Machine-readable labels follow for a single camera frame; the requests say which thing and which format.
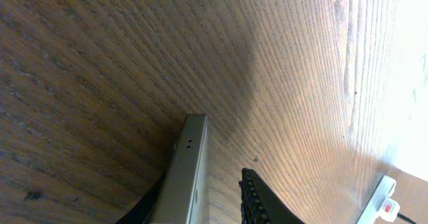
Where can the bronze Galaxy smartphone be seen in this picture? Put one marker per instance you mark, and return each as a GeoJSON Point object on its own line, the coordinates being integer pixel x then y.
{"type": "Point", "coordinates": [183, 195]}

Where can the white power strip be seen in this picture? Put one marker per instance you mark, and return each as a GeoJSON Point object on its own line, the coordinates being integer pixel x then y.
{"type": "Point", "coordinates": [380, 204]}

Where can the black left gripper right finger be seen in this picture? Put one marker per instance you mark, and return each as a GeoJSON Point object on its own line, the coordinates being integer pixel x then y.
{"type": "Point", "coordinates": [260, 205]}

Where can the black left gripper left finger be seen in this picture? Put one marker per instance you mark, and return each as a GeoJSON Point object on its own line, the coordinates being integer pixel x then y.
{"type": "Point", "coordinates": [141, 212]}

